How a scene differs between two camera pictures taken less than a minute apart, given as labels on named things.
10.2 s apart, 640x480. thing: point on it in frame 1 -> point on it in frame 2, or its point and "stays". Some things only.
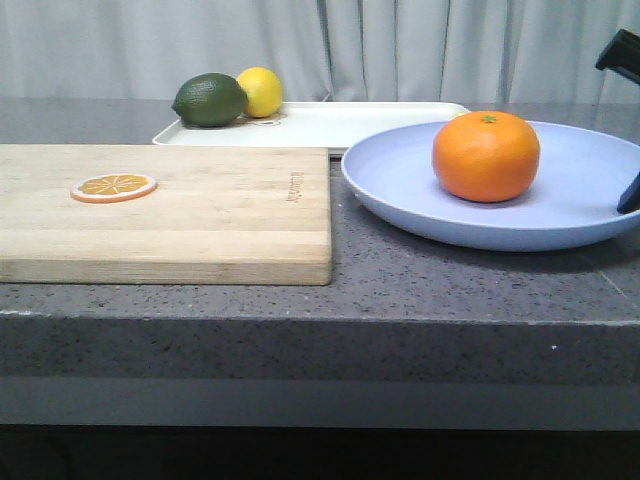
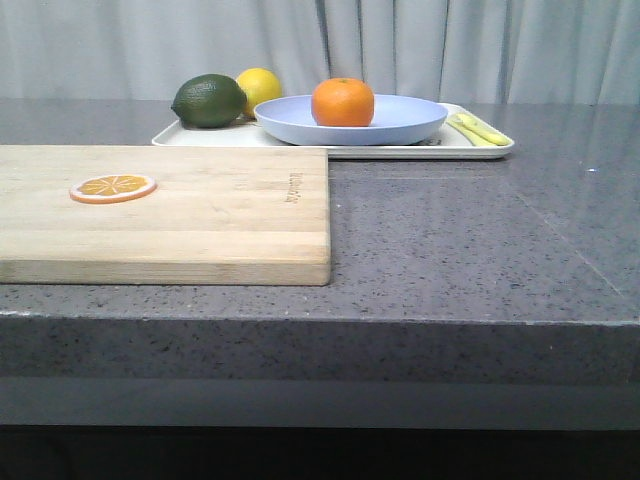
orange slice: x=113 y=187 stays
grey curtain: x=453 y=51 stays
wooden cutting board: x=219 y=216 stays
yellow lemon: x=263 y=89 stays
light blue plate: x=572 y=200 -> x=397 y=120
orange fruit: x=486 y=155 -> x=343 y=102
